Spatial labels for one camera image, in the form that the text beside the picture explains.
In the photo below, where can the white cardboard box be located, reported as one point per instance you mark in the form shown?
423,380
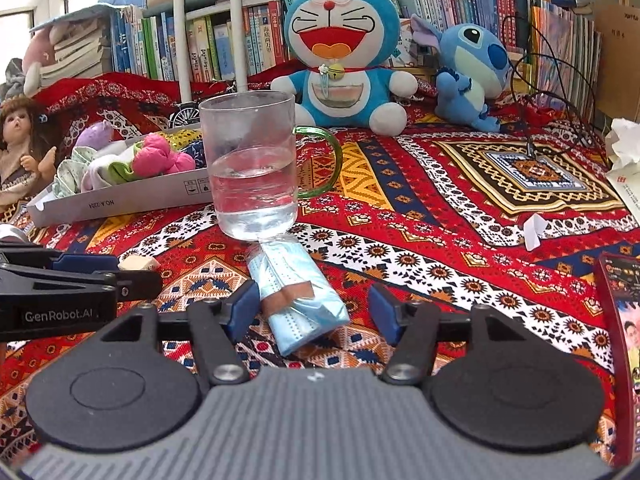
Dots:
125,197

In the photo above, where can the green floral scrunchie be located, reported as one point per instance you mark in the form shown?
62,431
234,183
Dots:
70,170

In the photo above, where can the brown cardboard box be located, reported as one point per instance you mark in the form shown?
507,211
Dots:
617,60

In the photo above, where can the row of blue-spined books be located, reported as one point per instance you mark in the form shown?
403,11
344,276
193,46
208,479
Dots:
450,5

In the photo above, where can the stack of lying books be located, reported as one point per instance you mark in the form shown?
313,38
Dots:
80,52

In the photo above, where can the crumpled white tissue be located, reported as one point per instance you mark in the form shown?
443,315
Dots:
625,142

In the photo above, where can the row of thin magazines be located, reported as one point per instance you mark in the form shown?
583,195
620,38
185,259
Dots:
565,60

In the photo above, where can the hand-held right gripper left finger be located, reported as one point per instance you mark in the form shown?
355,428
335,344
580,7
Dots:
244,306

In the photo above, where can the long-haired doll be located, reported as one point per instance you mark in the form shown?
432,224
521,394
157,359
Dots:
22,150

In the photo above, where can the blue face mask pack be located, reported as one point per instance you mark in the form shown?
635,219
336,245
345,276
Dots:
295,290

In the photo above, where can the pink scrunchie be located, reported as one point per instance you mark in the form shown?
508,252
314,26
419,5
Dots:
160,157

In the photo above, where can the white pole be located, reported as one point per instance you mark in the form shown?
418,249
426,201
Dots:
239,30
182,35

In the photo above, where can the window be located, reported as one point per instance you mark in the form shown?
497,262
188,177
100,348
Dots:
15,30

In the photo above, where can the blue big-eared plush toy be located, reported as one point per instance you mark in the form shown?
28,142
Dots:
467,70

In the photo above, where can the white paper slip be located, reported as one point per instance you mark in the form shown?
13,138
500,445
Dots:
534,232

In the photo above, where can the red patterned blanket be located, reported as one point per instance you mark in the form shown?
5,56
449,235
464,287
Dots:
450,210

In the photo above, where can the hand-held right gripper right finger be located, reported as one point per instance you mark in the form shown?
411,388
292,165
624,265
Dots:
385,311

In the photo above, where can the pink plush toy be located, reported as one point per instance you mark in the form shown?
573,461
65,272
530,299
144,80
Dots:
35,60

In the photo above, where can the white red-printed box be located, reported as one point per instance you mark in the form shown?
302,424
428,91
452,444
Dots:
627,195

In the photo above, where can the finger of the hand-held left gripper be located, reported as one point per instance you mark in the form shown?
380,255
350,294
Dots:
140,285
85,263

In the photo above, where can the blue white cat plush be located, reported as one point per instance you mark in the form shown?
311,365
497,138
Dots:
345,50

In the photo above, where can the blue folder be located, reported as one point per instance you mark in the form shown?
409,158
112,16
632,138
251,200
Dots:
75,17

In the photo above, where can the miniature black bicycle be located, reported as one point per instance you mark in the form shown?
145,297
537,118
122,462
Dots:
184,116

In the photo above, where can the grey cloth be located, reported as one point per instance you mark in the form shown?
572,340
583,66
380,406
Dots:
12,80

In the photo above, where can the small beige block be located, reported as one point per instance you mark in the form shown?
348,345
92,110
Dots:
137,263

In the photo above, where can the pink white sock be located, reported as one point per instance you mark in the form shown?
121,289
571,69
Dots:
100,175

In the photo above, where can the row of upright books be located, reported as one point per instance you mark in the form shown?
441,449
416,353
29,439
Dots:
210,42

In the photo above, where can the purple plush toy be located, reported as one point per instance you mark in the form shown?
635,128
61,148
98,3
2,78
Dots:
97,136

